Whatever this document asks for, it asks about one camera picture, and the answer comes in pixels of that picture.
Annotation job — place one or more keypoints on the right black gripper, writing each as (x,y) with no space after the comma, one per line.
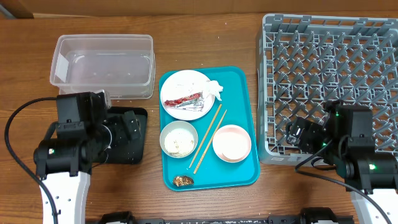
(310,131)

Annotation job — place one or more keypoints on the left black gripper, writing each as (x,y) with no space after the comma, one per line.
(122,134)

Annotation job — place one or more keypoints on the red silver foil wrapper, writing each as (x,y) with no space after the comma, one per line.
(194,102)

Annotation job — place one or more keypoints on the white tissue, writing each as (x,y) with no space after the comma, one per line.
(212,88)

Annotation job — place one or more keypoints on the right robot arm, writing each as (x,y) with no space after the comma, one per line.
(345,143)

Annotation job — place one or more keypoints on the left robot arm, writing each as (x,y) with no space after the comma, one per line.
(88,132)

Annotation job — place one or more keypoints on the grey dishwasher rack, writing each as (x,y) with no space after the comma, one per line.
(303,61)

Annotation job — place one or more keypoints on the black tray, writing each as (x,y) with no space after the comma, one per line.
(131,154)

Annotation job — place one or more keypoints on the grey bowl with rice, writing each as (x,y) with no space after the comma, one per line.
(178,139)

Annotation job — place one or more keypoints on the pink bowl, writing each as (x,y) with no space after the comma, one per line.
(232,143)

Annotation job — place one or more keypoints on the clear plastic bin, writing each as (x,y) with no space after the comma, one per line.
(121,64)

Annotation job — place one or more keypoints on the teal plastic tray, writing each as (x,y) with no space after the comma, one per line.
(214,172)

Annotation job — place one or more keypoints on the large white plate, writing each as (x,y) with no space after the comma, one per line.
(185,83)

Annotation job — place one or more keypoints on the black rail at table edge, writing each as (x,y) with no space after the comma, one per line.
(311,215)

